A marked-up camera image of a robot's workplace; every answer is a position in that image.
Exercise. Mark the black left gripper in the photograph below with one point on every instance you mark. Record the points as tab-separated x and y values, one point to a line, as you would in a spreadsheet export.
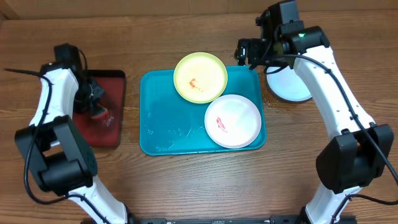
97	91

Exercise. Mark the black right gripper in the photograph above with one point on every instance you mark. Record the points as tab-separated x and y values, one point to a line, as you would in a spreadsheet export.
253	51

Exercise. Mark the light blue plastic plate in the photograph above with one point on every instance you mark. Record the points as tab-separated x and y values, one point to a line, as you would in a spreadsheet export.
285	84

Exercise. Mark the yellow-green plastic plate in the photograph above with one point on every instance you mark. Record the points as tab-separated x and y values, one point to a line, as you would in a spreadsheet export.
200	77

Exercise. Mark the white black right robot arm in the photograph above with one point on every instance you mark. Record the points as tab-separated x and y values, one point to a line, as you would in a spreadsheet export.
358	147

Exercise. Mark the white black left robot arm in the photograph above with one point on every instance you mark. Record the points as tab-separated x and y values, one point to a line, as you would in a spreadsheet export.
55	153

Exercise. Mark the black red-lined sponge tray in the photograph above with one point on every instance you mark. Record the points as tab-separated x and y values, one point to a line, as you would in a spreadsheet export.
105	132

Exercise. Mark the teal plastic serving tray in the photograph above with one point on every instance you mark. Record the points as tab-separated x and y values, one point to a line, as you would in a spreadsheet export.
171	125

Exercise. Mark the pink white plastic plate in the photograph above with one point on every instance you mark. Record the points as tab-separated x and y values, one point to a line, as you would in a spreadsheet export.
233	121

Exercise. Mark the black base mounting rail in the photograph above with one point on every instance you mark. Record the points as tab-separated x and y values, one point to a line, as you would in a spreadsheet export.
217	220

